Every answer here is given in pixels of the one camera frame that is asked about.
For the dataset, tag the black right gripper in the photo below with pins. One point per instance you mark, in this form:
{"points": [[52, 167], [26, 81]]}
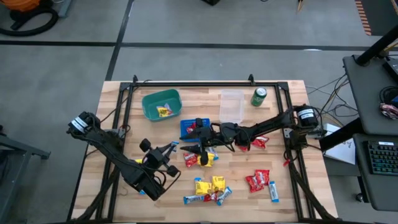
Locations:
{"points": [[227, 133]]}

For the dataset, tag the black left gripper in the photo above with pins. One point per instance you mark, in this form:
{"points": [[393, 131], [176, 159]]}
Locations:
{"points": [[155, 158]]}

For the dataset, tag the white blue Hershey's bar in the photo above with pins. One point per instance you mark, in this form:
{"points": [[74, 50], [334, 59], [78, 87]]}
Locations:
{"points": [[197, 179], [175, 143], [214, 153], [192, 199], [224, 195], [273, 191]]}

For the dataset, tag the red candy packet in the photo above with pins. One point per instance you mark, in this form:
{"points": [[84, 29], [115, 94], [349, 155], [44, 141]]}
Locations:
{"points": [[253, 184], [190, 160], [243, 148], [260, 142], [191, 127], [211, 197], [263, 175]]}

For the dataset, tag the yellow candy packet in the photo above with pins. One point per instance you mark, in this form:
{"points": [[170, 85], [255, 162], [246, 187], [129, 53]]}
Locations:
{"points": [[138, 160], [218, 183], [162, 112], [212, 163], [202, 188]]}

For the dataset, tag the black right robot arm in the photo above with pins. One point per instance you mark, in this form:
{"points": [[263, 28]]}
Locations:
{"points": [[273, 123]]}

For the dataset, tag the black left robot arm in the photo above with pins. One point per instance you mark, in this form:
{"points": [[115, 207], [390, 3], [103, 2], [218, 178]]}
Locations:
{"points": [[105, 146]]}

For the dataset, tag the colourful candy bag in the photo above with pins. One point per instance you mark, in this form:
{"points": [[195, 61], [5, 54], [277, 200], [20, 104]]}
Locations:
{"points": [[388, 111]]}

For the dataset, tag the blue plastic mesh basket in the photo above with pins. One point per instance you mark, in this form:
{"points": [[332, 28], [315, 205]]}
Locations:
{"points": [[183, 129]]}

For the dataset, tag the clear plastic container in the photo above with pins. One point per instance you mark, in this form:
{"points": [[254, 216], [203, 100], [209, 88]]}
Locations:
{"points": [[231, 105]]}

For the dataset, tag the green plastic bin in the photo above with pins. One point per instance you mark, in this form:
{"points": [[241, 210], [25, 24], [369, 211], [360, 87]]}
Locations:
{"points": [[149, 99]]}

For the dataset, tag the green Sprite can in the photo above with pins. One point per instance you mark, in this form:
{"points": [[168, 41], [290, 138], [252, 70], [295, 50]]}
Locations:
{"points": [[258, 98]]}

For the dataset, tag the grey metal cart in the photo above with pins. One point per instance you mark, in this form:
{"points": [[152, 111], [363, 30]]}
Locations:
{"points": [[18, 146]]}

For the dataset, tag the white paper box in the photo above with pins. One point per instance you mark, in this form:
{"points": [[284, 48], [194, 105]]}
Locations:
{"points": [[343, 152]]}

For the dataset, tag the black caster wheel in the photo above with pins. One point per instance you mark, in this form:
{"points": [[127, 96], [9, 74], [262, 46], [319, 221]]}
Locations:
{"points": [[360, 197]]}

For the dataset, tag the grey desk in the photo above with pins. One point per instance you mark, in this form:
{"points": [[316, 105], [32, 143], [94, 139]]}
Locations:
{"points": [[382, 193], [363, 93]]}

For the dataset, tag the black backlit keyboard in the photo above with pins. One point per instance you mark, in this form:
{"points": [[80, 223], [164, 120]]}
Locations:
{"points": [[384, 158]]}

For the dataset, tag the orange shop vacuum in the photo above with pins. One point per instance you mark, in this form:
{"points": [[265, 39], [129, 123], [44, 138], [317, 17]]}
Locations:
{"points": [[21, 3]]}

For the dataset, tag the black laptop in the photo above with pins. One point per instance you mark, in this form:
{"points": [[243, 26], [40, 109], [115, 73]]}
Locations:
{"points": [[392, 70]]}

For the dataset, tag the black mat orange striped edge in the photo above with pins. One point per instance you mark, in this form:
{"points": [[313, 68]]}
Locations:
{"points": [[382, 15]]}

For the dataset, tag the black stand post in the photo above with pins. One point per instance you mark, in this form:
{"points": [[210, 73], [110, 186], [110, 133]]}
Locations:
{"points": [[376, 46]]}

